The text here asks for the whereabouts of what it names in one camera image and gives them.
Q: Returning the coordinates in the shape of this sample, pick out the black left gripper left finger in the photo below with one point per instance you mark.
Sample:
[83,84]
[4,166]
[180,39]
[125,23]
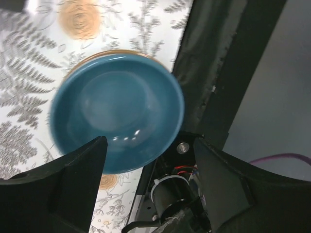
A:
[57,197]

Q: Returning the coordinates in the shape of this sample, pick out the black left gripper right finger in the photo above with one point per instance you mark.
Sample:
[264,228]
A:
[242,198]

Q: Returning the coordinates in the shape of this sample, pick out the blue ceramic bowl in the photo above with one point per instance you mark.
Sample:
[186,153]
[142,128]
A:
[126,96]

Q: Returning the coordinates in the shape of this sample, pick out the floral table mat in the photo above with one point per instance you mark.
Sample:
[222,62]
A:
[40,46]

